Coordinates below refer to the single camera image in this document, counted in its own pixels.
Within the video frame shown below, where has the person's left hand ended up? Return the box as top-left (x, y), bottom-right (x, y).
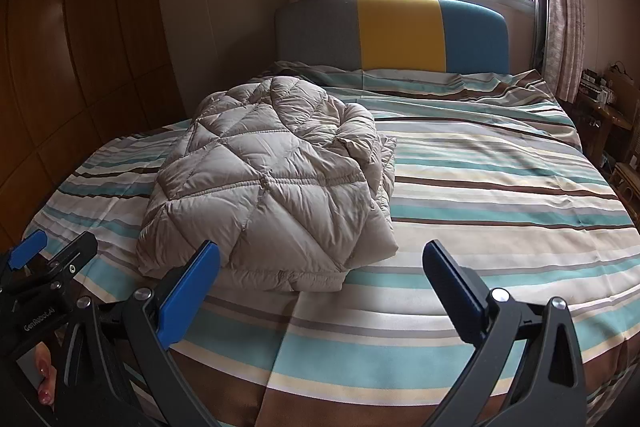
top-left (34, 341), bottom-right (57, 407)

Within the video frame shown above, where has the grey yellow blue headboard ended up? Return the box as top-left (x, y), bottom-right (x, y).
top-left (275, 0), bottom-right (510, 75)

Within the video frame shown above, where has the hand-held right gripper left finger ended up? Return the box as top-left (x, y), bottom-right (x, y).
top-left (52, 239), bottom-right (223, 427)

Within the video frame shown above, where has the cluttered wooden shelf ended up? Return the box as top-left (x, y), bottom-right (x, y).
top-left (575, 62), bottom-right (640, 228)

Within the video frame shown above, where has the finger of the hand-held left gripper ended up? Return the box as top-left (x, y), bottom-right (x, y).
top-left (7, 231), bottom-right (49, 272)
top-left (46, 231), bottom-right (99, 280)

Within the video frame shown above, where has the wooden wardrobe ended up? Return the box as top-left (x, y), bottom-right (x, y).
top-left (0, 0), bottom-right (183, 253)

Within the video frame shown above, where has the beige quilted puffer jacket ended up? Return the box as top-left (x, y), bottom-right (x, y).
top-left (136, 76), bottom-right (401, 294)

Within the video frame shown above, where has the striped bedspread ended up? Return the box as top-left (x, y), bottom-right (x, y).
top-left (22, 59), bottom-right (636, 427)

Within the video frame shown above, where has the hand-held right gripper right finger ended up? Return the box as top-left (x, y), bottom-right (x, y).
top-left (422, 239), bottom-right (588, 427)

